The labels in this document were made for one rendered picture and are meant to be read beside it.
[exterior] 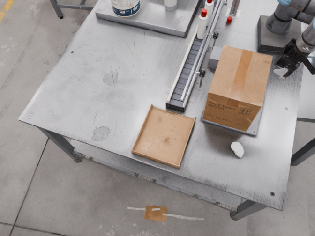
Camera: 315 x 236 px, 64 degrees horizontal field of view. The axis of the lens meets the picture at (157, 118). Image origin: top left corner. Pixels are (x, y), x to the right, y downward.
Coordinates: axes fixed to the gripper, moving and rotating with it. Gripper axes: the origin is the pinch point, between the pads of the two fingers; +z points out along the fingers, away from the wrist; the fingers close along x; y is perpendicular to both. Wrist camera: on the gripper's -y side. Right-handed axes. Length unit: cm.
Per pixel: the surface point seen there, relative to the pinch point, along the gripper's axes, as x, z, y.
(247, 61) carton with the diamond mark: -3.9, 4.8, 16.3
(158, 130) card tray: 37, 36, 42
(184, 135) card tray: 34, 34, 28
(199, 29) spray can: -30, 26, 48
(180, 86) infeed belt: 9, 32, 42
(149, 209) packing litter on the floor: 72, 117, 26
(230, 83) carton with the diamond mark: 11.6, 4.8, 19.2
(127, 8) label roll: -29, 35, 99
